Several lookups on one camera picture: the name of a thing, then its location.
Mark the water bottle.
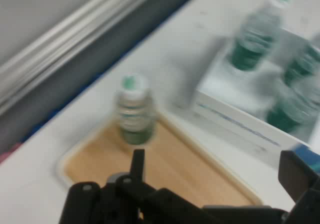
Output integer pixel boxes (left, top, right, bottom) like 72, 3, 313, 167
114, 72, 158, 145
264, 76, 320, 135
283, 32, 320, 87
228, 0, 293, 71

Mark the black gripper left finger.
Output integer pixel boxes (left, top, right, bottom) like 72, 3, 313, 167
58, 148, 208, 224

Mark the wooden tray with white rim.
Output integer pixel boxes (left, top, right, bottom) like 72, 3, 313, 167
56, 113, 263, 210

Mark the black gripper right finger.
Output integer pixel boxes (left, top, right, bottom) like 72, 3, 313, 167
278, 150, 320, 224

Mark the white cardboard box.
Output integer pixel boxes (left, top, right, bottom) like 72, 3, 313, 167
192, 28, 320, 172

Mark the aluminium profile rail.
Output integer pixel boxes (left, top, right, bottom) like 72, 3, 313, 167
0, 0, 176, 116

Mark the water bottle, green label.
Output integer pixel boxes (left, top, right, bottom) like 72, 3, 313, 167
228, 0, 293, 71
283, 32, 320, 87
114, 72, 158, 145

